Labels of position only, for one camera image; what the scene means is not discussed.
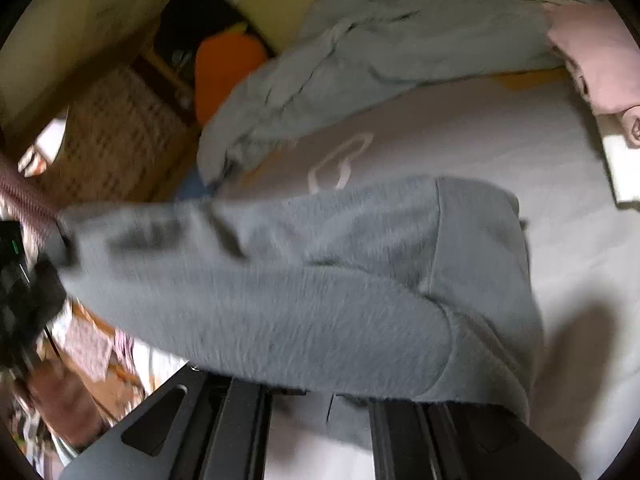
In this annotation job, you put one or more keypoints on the grey monster print sweatshirt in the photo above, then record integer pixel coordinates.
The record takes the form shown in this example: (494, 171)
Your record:
(415, 288)

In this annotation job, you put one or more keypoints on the woven rattan bedside panel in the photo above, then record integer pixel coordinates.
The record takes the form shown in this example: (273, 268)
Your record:
(121, 140)

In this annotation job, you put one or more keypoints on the blue pillow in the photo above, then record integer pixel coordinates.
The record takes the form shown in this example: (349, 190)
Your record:
(193, 188)

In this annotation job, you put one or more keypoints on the orange carrot plush pillow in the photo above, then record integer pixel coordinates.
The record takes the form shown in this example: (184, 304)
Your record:
(221, 63)

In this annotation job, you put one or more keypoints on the grey-green crumpled blanket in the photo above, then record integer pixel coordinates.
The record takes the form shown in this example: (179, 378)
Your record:
(353, 54)

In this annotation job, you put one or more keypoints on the light grey printed bedsheet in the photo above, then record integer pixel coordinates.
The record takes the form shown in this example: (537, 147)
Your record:
(536, 139)

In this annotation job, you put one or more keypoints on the folded white garment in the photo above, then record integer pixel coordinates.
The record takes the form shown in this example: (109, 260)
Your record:
(622, 161)

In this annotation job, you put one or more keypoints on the folded pink garment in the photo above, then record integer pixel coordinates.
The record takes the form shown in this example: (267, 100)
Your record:
(603, 58)

